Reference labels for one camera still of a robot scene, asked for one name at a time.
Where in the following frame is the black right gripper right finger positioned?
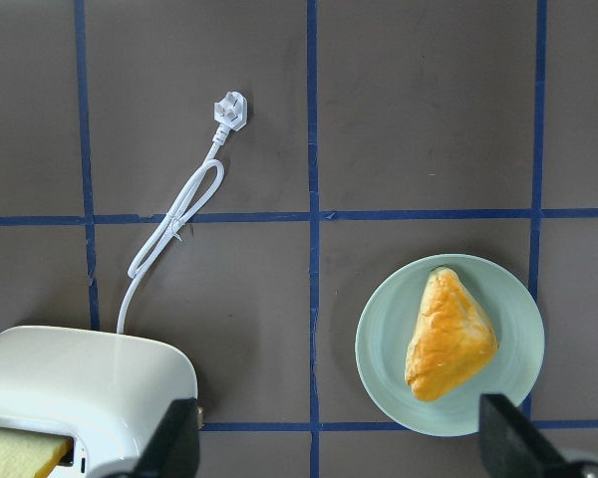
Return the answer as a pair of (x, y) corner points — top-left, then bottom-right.
(479, 393), (567, 477)

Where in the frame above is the toast slice in toaster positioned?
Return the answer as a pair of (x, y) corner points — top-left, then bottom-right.
(0, 428), (73, 478)

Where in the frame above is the triangular golden pastry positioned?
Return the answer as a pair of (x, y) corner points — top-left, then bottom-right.
(404, 267), (498, 402)

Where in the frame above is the white power cord with plug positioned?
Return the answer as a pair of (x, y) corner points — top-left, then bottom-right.
(116, 91), (249, 335)

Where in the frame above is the white toaster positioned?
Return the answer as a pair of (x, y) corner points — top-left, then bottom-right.
(0, 326), (198, 477)

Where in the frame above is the light green plate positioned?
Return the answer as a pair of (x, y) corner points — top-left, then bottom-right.
(355, 254), (545, 437)

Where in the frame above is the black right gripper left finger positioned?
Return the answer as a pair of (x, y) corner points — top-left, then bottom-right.
(134, 398), (200, 478)

